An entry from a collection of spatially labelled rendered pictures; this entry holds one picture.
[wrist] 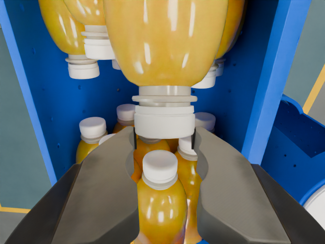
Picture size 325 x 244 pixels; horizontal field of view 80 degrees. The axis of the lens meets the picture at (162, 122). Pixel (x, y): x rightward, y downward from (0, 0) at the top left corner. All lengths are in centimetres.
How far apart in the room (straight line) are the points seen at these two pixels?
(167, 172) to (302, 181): 43
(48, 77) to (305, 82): 163
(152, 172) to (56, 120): 16
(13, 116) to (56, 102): 152
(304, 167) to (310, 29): 118
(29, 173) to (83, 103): 177
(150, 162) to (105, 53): 12
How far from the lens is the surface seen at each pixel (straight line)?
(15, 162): 208
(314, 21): 165
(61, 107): 32
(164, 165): 21
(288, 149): 65
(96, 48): 21
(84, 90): 35
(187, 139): 27
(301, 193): 59
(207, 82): 23
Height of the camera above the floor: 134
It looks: 63 degrees down
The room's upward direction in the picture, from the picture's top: 177 degrees clockwise
